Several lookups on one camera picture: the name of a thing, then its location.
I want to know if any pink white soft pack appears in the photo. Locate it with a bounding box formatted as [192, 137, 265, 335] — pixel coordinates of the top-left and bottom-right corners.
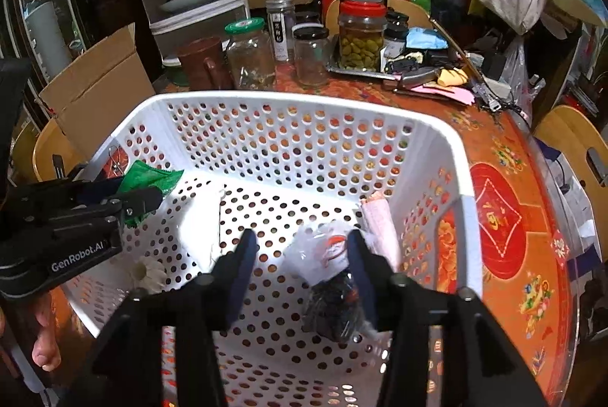
[361, 191, 402, 271]

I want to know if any white packet with red print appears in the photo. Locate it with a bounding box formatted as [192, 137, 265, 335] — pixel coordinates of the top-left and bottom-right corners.
[283, 221, 352, 287]

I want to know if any person's left hand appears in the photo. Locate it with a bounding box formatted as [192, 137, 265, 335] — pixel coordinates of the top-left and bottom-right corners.
[23, 293, 62, 372]

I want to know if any wooden chair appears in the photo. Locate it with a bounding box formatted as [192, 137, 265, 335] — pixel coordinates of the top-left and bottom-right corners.
[534, 105, 607, 243]
[32, 119, 86, 182]

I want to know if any red lid pickle jar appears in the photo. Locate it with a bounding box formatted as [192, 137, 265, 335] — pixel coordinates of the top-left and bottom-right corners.
[338, 0, 388, 71]

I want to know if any left wooden chair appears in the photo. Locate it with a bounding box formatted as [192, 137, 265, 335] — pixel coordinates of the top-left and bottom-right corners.
[32, 119, 86, 182]

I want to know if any tall silver lid jar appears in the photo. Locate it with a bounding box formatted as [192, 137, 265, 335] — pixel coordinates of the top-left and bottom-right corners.
[266, 0, 296, 62]

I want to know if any black lid glass jar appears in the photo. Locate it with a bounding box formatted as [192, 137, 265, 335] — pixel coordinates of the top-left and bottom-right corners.
[293, 25, 330, 88]

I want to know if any metal binder clip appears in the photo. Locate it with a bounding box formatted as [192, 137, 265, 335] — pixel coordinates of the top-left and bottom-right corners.
[104, 146, 129, 179]

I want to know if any green plastic packet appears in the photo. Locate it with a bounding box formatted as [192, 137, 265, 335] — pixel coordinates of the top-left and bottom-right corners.
[116, 160, 184, 229]

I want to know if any white perforated plastic basket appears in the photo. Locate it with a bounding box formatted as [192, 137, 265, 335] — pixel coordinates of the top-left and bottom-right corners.
[64, 92, 482, 406]

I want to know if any green lid glass jar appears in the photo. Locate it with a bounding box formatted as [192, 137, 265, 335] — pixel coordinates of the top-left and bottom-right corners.
[225, 17, 275, 91]

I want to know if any brown plastic mug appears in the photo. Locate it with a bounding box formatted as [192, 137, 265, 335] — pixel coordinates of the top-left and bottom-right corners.
[177, 36, 234, 91]

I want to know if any pink paper sheet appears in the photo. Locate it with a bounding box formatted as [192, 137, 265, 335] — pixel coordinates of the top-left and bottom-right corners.
[410, 83, 475, 105]

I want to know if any brown cardboard box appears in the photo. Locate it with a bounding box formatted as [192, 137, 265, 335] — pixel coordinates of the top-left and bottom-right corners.
[40, 24, 155, 160]

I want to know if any light blue cloth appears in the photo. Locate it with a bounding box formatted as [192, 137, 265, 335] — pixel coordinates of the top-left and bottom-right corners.
[406, 27, 448, 50]

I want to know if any right wooden chair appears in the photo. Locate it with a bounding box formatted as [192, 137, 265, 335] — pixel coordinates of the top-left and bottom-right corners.
[534, 105, 607, 243]

